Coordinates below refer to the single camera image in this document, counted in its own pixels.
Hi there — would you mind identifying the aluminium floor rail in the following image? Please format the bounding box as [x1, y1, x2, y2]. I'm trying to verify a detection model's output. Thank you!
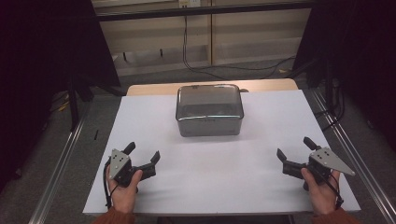
[28, 105, 92, 224]
[307, 88, 396, 224]

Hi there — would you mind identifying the yellow floor item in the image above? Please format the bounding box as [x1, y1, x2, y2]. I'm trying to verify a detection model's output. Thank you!
[57, 99, 71, 113]

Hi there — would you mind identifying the white wall outlet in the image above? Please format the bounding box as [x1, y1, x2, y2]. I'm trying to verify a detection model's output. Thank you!
[178, 0, 202, 8]

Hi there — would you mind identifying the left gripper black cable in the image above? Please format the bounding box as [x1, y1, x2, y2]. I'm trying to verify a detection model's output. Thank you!
[102, 158, 120, 210]

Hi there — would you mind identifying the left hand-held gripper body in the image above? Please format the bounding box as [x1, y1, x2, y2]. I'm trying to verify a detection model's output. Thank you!
[108, 148, 139, 189]

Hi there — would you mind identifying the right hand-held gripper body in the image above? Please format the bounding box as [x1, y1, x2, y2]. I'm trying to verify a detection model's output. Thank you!
[300, 147, 356, 191]

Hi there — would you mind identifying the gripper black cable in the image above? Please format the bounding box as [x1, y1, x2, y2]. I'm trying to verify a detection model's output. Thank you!
[102, 158, 120, 210]
[320, 174, 345, 209]

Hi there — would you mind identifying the wooden table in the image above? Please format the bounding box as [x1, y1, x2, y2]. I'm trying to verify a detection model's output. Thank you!
[126, 77, 299, 97]

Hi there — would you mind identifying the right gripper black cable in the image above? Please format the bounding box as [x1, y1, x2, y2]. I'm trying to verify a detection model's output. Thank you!
[320, 174, 345, 209]

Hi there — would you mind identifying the black floor cable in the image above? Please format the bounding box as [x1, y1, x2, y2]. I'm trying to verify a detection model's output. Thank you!
[181, 15, 297, 80]

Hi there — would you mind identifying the clear grey lidded plastic box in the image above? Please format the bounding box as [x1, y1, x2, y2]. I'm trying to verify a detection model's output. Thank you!
[175, 83, 250, 138]

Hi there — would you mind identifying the black metal stand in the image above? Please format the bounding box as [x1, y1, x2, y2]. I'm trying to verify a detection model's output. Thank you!
[66, 74, 94, 132]

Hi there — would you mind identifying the person's right hand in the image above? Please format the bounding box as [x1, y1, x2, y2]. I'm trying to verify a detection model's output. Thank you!
[300, 167, 342, 217]

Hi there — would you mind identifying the bundle of black cables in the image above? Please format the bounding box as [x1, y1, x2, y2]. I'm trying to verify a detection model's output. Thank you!
[314, 80, 347, 132]

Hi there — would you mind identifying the white table board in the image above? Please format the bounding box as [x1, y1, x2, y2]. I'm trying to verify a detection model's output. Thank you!
[82, 89, 361, 217]

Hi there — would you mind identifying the black curtain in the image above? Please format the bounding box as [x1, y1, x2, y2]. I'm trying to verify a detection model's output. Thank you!
[292, 0, 396, 153]
[0, 0, 121, 190]

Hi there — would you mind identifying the person's left hand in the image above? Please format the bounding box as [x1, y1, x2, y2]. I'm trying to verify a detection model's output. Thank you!
[106, 164, 144, 214]

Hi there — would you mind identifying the black crossbar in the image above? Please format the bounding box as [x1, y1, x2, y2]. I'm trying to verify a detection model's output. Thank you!
[96, 1, 316, 22]

